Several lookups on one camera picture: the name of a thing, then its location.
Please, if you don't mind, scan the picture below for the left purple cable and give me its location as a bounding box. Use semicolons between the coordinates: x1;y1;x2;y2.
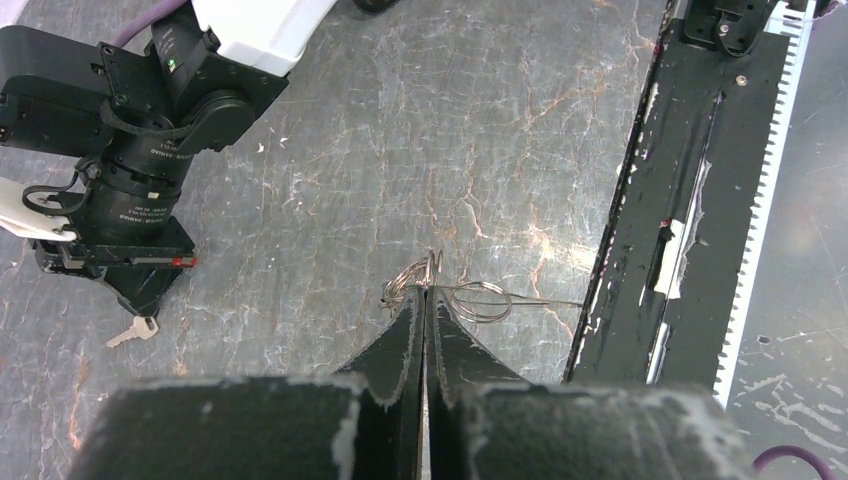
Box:
751;445;837;480

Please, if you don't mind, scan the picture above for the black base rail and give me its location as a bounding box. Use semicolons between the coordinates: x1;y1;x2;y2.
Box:
563;1;824;404

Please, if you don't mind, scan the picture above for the silver brass key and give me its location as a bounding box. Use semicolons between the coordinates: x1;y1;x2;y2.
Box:
106;316;159;348

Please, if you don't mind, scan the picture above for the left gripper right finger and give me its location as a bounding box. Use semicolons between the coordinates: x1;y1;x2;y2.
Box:
425;286;531;480

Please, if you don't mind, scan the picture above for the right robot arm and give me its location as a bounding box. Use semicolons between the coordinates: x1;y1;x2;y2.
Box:
1;1;332;317

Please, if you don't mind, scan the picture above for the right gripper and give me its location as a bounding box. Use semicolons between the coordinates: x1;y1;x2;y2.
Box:
29;142;197;317

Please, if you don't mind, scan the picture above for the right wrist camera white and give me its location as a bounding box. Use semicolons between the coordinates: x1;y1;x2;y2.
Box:
1;178;77;242

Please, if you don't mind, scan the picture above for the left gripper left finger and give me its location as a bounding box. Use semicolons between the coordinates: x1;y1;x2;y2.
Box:
333;287;426;479

